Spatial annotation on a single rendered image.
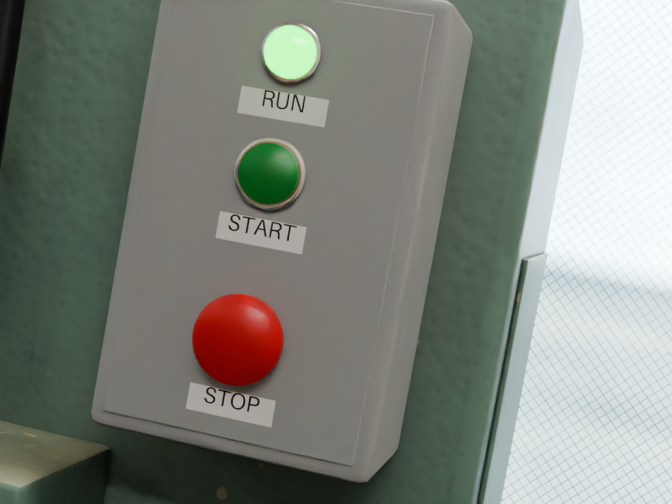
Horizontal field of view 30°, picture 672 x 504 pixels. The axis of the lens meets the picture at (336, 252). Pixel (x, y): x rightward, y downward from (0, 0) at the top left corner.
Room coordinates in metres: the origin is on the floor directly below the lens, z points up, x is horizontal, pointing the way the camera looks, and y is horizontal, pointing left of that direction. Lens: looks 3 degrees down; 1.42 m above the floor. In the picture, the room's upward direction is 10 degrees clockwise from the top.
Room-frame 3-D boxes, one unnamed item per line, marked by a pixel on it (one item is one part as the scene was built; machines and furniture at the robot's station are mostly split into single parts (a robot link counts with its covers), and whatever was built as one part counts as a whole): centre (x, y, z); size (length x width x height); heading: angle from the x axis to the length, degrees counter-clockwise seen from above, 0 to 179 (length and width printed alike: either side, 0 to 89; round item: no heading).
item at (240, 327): (0.41, 0.03, 1.36); 0.03 x 0.01 x 0.03; 78
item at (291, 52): (0.41, 0.03, 1.46); 0.02 x 0.01 x 0.02; 78
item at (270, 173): (0.41, 0.03, 1.42); 0.02 x 0.01 x 0.02; 78
